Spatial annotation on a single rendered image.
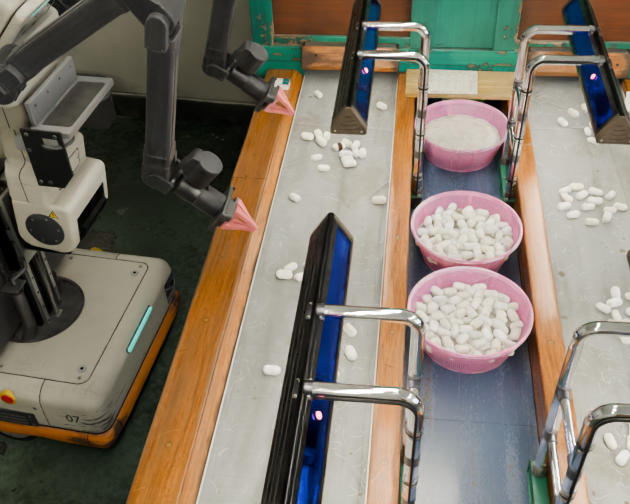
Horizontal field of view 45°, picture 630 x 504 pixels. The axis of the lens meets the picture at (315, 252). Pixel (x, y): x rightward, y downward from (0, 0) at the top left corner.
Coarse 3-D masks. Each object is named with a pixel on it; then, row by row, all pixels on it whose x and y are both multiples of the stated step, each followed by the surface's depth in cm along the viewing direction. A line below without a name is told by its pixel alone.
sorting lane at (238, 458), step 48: (384, 96) 235; (288, 144) 218; (384, 144) 216; (288, 192) 201; (336, 192) 201; (384, 192) 200; (288, 240) 187; (384, 240) 186; (288, 288) 175; (240, 336) 165; (288, 336) 164; (240, 384) 155; (240, 432) 147; (336, 432) 146; (240, 480) 139; (336, 480) 138
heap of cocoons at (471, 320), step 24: (432, 288) 173; (456, 288) 174; (480, 288) 173; (432, 312) 168; (456, 312) 167; (480, 312) 169; (504, 312) 167; (432, 336) 163; (456, 336) 164; (480, 336) 163; (504, 336) 162
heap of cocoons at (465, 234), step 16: (448, 208) 194; (464, 208) 194; (432, 224) 192; (448, 224) 189; (464, 224) 189; (480, 224) 189; (496, 224) 189; (432, 240) 187; (448, 240) 184; (464, 240) 185; (480, 240) 187; (496, 240) 186; (512, 240) 185; (448, 256) 183; (464, 256) 181; (480, 256) 180; (496, 256) 181
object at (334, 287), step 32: (320, 224) 137; (320, 256) 128; (320, 288) 122; (288, 352) 120; (320, 352) 115; (288, 384) 113; (288, 416) 106; (320, 416) 107; (288, 448) 101; (320, 448) 105; (288, 480) 97; (320, 480) 103
